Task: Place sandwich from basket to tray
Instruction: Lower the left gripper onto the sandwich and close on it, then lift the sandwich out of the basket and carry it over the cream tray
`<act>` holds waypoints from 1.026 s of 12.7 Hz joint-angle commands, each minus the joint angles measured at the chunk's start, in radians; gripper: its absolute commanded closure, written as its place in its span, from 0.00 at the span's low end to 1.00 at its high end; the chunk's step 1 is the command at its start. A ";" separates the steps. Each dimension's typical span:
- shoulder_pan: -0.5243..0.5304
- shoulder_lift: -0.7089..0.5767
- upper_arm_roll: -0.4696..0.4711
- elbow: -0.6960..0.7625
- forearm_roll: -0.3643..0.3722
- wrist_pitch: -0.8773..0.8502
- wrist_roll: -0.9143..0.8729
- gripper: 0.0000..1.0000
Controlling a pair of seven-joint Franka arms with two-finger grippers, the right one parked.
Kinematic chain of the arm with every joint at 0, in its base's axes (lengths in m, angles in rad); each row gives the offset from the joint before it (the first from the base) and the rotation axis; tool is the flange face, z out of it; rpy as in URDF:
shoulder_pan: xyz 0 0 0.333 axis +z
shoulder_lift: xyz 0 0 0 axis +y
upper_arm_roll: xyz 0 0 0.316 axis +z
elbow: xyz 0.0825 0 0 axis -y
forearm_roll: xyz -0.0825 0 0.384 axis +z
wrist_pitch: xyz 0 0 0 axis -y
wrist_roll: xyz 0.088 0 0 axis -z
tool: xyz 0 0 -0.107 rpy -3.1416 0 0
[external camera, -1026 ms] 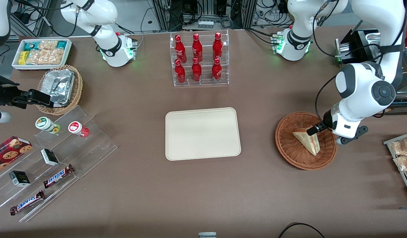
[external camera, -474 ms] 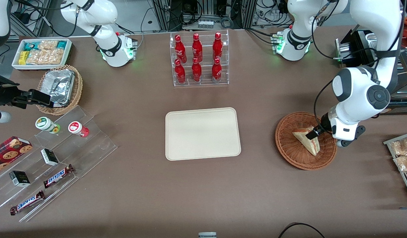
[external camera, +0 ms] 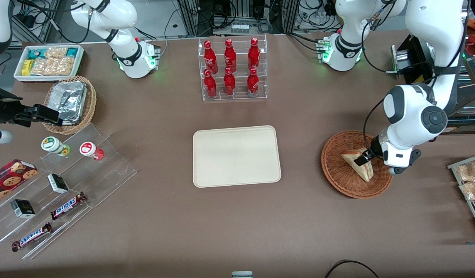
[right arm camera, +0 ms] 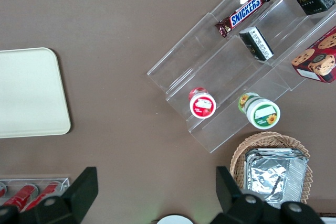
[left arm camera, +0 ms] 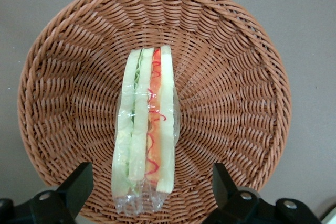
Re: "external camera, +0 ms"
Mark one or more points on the aluminium frame rack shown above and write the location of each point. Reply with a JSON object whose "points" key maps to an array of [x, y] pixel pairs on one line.
{"points": [[191, 15]]}

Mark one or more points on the large clear cracker bag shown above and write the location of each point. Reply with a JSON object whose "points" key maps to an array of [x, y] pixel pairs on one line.
{"points": [[52, 66]]}

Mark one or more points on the green lid white cup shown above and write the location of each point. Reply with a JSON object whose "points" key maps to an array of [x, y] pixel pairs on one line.
{"points": [[51, 144]]}

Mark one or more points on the triangular sandwich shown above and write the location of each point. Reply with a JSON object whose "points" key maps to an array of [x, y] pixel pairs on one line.
{"points": [[355, 170]]}

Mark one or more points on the grey device edge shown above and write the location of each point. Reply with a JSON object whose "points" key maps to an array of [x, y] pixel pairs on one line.
{"points": [[242, 275]]}

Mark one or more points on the teal snack packet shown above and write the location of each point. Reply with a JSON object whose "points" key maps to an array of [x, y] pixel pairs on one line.
{"points": [[35, 53], [72, 51]]}

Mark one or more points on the clear bag of fried snacks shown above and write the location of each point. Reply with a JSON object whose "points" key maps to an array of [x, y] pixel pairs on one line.
{"points": [[472, 191], [469, 172]]}

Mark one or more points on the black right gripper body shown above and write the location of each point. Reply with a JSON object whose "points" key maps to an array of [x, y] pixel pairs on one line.
{"points": [[7, 111]]}

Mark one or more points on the silver foil container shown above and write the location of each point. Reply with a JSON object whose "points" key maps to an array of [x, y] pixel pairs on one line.
{"points": [[69, 100]]}

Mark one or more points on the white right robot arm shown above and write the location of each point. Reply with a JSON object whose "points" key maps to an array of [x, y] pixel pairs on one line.
{"points": [[127, 54]]}

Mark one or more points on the Snickers chocolate bar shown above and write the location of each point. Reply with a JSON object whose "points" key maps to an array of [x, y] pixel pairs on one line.
{"points": [[32, 236], [67, 205]]}

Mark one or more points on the red lid white cup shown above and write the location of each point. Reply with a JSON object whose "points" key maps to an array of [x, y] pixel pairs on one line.
{"points": [[87, 148]]}

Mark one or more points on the clear acrylic stepped shelf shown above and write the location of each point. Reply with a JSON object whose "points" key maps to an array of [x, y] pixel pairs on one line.
{"points": [[106, 170]]}

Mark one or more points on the red cola bottle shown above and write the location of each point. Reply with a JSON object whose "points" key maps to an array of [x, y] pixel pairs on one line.
{"points": [[229, 84], [254, 54], [210, 58], [253, 84], [210, 85], [230, 56]]}

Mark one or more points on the white rectangular snack bin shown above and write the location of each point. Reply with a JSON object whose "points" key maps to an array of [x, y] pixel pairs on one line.
{"points": [[18, 73]]}

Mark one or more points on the small clear cracker bag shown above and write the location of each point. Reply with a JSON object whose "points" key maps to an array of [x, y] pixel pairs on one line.
{"points": [[56, 52]]}

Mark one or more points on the tan wicker basket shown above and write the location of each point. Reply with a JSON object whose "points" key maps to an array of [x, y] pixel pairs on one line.
{"points": [[91, 104]]}

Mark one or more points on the clear acrylic bottle rack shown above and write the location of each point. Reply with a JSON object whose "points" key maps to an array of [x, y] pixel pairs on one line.
{"points": [[241, 98]]}

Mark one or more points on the brown round wicker basket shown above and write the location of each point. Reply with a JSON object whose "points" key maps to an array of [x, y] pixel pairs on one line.
{"points": [[337, 170]]}

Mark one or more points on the beige plastic tray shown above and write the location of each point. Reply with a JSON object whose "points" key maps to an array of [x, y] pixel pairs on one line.
{"points": [[236, 156]]}

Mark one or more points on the black food warmer cabinet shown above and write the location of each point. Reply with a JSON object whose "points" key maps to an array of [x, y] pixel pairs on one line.
{"points": [[416, 54]]}

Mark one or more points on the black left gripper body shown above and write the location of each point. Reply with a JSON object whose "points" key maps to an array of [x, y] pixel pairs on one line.
{"points": [[374, 150]]}

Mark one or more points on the red cookie box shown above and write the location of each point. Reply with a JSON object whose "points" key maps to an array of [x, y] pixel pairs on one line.
{"points": [[9, 179]]}

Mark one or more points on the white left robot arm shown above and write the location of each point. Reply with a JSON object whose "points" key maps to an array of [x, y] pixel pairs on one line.
{"points": [[411, 112]]}

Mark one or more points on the white power strip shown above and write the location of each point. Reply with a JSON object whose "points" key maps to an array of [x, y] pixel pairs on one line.
{"points": [[240, 28]]}

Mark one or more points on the small black box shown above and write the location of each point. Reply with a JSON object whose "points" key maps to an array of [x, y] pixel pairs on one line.
{"points": [[58, 183], [23, 208]]}

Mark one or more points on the yellow snack packet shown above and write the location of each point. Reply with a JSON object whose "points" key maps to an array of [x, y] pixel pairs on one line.
{"points": [[26, 67]]}

